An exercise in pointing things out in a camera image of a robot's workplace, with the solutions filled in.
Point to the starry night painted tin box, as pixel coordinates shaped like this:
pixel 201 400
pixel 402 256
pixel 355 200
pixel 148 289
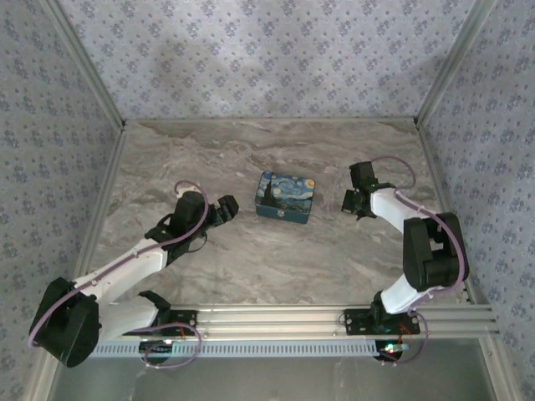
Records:
pixel 288 190

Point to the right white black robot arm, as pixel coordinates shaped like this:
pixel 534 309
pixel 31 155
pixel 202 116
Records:
pixel 393 204

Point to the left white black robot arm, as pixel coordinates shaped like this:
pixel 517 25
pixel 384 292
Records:
pixel 125 267

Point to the grey metal sheet panel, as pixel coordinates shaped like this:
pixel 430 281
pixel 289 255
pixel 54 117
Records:
pixel 271 380

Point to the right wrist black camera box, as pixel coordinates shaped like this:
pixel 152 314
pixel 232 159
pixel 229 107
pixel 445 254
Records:
pixel 351 202

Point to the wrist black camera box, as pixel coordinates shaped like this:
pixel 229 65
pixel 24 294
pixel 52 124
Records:
pixel 227 209
pixel 351 202

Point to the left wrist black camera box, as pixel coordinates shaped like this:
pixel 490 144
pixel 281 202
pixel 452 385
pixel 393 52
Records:
pixel 227 209

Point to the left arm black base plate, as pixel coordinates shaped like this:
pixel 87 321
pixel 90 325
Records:
pixel 186 319

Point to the thin aluminium frame rail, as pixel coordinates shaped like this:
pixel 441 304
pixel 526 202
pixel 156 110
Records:
pixel 251 120

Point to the wide aluminium mounting rail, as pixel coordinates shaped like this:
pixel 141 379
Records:
pixel 271 319

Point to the aluminium frame post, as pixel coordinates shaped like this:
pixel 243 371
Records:
pixel 455 62
pixel 88 62

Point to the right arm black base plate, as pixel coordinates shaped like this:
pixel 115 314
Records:
pixel 355 323

